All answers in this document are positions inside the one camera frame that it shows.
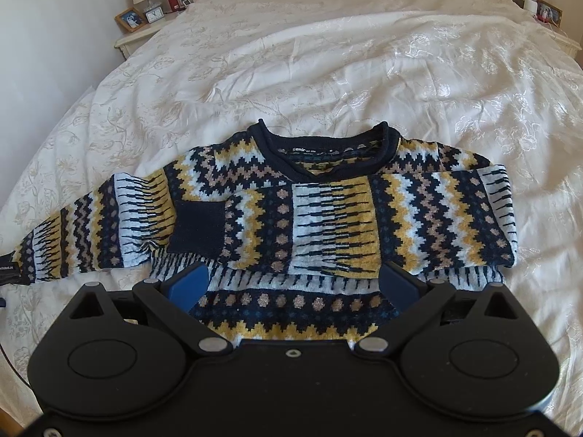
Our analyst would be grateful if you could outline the right photo frame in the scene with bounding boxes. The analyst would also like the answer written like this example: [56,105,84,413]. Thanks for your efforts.
[537,0,562,28]

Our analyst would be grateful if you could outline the navy yellow patterned knit sweater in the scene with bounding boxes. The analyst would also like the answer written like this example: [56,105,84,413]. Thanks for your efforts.
[12,122,518,341]

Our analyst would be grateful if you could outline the white bedside table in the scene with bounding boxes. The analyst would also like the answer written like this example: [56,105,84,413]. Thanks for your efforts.
[512,0,582,59]
[114,12,180,60]

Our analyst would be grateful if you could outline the left white bedside table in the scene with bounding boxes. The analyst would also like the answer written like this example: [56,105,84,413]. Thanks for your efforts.
[114,12,180,60]

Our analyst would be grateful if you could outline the right white bedside table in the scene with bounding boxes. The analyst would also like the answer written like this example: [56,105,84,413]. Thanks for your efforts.
[512,0,582,59]

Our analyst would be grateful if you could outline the small white alarm clock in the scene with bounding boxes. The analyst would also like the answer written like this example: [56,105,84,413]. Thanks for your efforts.
[144,5,165,24]

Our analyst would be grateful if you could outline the white floral bed duvet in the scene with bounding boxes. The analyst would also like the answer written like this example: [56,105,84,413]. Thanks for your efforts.
[1,0,582,435]

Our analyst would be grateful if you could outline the wooden photo frame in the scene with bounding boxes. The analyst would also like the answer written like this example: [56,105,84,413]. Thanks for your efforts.
[115,7,147,33]

